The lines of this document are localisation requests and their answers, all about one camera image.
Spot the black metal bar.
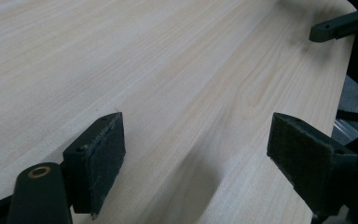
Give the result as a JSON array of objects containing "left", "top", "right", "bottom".
[{"left": 336, "top": 109, "right": 358, "bottom": 125}]

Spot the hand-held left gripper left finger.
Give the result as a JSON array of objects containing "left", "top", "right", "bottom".
[{"left": 62, "top": 112, "right": 127, "bottom": 220}]

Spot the silver metal stand rail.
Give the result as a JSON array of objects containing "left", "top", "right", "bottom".
[{"left": 331, "top": 119, "right": 358, "bottom": 147}]

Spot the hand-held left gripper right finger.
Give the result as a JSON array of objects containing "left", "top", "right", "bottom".
[{"left": 266, "top": 112, "right": 358, "bottom": 218}]

